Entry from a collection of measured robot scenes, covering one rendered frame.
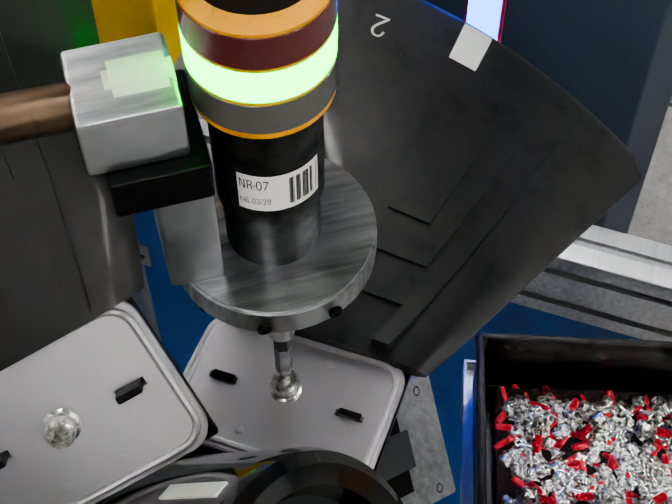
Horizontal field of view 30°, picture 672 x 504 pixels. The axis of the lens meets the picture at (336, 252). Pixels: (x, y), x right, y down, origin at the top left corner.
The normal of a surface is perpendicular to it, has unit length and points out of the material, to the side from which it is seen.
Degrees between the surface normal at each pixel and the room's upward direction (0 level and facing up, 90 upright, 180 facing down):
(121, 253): 48
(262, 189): 90
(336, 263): 0
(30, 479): 53
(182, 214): 90
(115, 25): 90
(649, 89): 90
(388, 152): 11
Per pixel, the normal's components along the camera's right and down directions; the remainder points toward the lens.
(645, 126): 0.53, 0.70
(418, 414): 0.72, -0.16
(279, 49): 0.33, 0.77
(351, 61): 0.20, -0.54
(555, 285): -0.33, 0.78
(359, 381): 0.04, -0.65
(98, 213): 0.23, 0.18
